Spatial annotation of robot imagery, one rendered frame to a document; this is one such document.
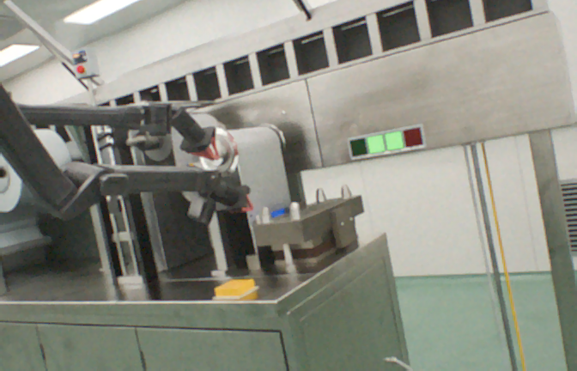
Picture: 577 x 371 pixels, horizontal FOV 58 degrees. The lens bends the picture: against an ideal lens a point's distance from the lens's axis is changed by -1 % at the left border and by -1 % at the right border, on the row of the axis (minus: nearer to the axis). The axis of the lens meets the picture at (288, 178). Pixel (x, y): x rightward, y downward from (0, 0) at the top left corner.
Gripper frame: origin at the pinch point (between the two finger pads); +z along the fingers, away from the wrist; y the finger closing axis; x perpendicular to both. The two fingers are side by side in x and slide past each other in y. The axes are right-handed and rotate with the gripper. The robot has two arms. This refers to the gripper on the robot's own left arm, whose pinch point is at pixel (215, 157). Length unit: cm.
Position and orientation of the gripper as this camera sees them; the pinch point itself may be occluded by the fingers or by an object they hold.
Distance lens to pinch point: 150.9
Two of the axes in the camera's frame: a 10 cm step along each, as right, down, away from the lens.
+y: 8.5, -0.9, -5.1
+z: 4.6, 5.8, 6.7
